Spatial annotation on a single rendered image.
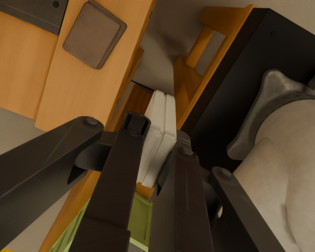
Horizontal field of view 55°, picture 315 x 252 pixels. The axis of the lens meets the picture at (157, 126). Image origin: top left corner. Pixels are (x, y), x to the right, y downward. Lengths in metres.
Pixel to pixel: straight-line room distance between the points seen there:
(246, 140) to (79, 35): 0.35
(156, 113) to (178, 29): 1.33
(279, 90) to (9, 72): 0.52
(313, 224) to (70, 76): 0.47
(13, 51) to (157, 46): 0.92
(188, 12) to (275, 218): 1.19
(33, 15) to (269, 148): 0.46
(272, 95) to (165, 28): 0.99
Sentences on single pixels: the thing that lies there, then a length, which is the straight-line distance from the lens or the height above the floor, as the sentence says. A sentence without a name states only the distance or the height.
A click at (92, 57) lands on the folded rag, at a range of 0.57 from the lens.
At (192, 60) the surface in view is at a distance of 1.26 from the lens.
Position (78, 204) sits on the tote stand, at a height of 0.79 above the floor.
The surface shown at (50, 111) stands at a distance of 0.66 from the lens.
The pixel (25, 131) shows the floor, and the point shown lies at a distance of 1.78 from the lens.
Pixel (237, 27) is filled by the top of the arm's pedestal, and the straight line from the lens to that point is 0.65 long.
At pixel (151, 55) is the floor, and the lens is 1.49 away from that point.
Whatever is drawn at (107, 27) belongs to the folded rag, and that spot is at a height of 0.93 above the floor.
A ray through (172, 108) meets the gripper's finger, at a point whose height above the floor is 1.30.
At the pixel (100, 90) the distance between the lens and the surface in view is 0.61.
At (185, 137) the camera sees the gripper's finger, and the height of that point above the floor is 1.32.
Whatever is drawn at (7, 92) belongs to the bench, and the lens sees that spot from 0.70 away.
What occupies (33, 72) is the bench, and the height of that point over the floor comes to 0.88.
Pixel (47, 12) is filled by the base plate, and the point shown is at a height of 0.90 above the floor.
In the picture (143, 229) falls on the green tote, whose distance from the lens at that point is 0.75.
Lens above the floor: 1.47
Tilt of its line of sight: 68 degrees down
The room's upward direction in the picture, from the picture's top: 174 degrees counter-clockwise
